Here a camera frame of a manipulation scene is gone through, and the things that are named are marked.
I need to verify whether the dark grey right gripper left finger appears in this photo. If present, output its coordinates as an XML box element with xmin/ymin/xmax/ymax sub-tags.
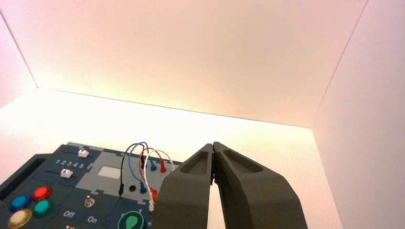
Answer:
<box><xmin>151</xmin><ymin>143</ymin><xmax>215</xmax><ymax>229</ymax></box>

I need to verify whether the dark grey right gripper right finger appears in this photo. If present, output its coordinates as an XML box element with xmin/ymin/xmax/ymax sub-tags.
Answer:
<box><xmin>213</xmin><ymin>141</ymin><xmax>309</xmax><ymax>229</ymax></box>

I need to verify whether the green rotary knob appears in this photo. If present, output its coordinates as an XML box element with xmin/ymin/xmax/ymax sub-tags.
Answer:
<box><xmin>117</xmin><ymin>210</ymin><xmax>146</xmax><ymax>229</ymax></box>

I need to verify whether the dark blue task board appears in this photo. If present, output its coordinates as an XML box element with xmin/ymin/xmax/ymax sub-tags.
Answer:
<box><xmin>0</xmin><ymin>142</ymin><xmax>184</xmax><ymax>229</ymax></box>

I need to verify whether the green round push button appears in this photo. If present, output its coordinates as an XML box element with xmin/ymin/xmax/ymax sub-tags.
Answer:
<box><xmin>33</xmin><ymin>199</ymin><xmax>54</xmax><ymax>218</ymax></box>

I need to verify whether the red round push button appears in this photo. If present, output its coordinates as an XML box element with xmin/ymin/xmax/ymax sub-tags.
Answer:
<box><xmin>32</xmin><ymin>186</ymin><xmax>53</xmax><ymax>203</ymax></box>

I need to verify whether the blue round push button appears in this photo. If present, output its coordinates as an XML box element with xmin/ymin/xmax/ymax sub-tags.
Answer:
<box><xmin>9</xmin><ymin>195</ymin><xmax>32</xmax><ymax>212</ymax></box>

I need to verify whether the yellow round push button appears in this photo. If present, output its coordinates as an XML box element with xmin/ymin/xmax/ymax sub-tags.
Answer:
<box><xmin>7</xmin><ymin>208</ymin><xmax>33</xmax><ymax>229</ymax></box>

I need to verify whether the white jumper wire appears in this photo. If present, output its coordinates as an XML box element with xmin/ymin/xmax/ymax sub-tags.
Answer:
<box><xmin>143</xmin><ymin>149</ymin><xmax>177</xmax><ymax>213</ymax></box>

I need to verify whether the red jumper wire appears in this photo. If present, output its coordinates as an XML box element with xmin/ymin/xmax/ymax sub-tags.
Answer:
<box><xmin>139</xmin><ymin>147</ymin><xmax>167</xmax><ymax>203</ymax></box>

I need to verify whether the blue jumper wire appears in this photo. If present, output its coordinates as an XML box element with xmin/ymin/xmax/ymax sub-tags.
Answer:
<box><xmin>128</xmin><ymin>142</ymin><xmax>158</xmax><ymax>194</ymax></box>

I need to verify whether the black jumper wire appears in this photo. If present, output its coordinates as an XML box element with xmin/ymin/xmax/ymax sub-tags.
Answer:
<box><xmin>117</xmin><ymin>143</ymin><xmax>149</xmax><ymax>195</ymax></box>

